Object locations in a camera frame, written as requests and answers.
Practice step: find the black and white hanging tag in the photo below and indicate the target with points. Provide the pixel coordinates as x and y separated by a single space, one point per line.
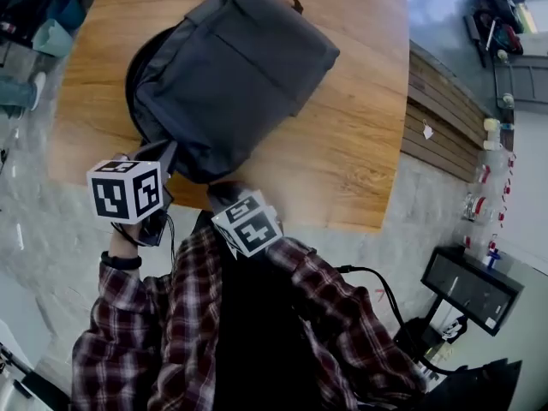
454 330

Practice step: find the white plastic bottle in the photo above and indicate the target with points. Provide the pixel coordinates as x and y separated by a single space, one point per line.
491 133

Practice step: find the dark teal bin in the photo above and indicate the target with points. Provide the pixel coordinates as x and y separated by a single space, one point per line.
68 11

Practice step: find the black desk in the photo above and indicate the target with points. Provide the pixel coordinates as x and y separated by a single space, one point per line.
21 2

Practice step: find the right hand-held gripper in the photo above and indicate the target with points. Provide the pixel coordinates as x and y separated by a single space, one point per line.
252 229

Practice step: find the grey platform cart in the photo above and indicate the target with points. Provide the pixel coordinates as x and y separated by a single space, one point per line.
522 81

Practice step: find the black monitor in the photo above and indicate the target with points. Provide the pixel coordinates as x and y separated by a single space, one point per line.
471 289

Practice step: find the black wristband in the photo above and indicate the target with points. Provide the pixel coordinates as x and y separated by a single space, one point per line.
122 261

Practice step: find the person's left forearm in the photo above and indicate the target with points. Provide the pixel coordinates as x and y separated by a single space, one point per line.
120 315

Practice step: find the small blue white object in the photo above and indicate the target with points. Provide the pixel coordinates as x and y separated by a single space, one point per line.
493 258

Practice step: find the light teal bin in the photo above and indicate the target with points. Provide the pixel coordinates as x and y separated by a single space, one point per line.
51 39

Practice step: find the black bag pile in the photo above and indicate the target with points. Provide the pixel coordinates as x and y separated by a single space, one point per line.
496 24

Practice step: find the person's right forearm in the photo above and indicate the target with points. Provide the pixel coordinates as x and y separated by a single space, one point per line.
355 328

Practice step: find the black angular case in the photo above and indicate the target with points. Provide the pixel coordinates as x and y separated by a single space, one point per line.
475 385

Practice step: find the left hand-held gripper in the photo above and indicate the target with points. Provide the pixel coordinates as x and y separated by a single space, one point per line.
124 193

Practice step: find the white paper tag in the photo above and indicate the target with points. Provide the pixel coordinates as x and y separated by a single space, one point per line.
428 131

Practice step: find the black monitor stand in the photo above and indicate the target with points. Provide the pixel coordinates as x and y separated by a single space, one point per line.
421 328

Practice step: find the group of clear plastic bottles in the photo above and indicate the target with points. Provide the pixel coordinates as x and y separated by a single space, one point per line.
488 195

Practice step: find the person's torso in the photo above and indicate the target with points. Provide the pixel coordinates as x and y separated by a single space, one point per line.
261 328

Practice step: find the dark grey backpack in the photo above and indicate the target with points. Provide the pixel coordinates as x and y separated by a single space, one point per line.
240 79

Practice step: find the wooden slatted bench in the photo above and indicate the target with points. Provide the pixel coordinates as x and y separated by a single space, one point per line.
445 118

